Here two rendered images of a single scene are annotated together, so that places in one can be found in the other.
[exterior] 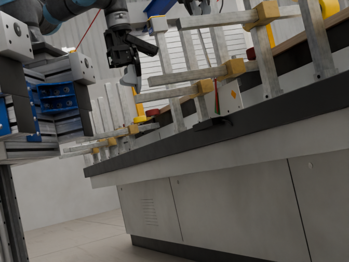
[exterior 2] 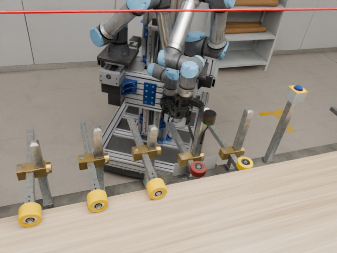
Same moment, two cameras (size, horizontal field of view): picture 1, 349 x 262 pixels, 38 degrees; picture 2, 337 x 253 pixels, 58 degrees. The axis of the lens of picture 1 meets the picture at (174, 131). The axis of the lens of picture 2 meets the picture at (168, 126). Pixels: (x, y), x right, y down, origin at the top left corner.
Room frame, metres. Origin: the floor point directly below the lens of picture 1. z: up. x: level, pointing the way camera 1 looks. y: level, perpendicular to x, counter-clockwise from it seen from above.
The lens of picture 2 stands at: (1.55, -1.37, 1.96)
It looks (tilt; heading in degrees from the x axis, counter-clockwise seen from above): 39 degrees down; 88
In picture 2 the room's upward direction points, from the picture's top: 7 degrees clockwise
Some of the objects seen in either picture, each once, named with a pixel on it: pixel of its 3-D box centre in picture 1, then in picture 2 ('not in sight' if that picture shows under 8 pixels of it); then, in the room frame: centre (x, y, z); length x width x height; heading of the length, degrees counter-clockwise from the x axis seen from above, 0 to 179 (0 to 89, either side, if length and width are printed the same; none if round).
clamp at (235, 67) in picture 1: (229, 70); (191, 158); (1.72, -0.23, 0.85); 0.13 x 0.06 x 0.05; 22
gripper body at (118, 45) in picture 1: (121, 47); (168, 101); (1.57, 0.10, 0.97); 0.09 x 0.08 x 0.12; 112
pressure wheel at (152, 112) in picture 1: (153, 118); not in sight; (2.92, 0.10, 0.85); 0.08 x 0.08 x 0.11
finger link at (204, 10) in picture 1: (206, 12); (181, 123); (1.64, -0.19, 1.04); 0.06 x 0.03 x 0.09; 22
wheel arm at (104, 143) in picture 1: (103, 143); not in sight; (3.31, 0.47, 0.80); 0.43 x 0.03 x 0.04; 112
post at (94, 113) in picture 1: (98, 133); not in sight; (3.60, 0.53, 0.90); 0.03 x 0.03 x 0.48; 22
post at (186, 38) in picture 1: (195, 77); (237, 144); (1.97, -0.12, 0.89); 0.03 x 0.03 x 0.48; 22
